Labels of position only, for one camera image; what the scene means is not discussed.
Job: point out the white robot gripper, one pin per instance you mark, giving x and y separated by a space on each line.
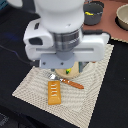
49 50

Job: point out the yellow toy banana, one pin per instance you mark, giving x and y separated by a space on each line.
68 71

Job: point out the yellow toy bread loaf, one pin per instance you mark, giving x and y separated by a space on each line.
54 95

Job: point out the yellow cheese wedge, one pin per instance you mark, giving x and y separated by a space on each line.
88 13

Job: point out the grey saucepan with handle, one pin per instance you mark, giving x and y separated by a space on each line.
95 7

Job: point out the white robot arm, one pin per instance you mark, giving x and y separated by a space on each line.
57 16

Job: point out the beige round plate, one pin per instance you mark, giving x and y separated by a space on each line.
73 73

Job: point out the white woven placemat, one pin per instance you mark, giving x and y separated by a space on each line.
77 105

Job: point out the beige bowl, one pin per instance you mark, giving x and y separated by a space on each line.
122 14

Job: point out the fork with wooden handle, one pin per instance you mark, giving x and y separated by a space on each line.
73 84

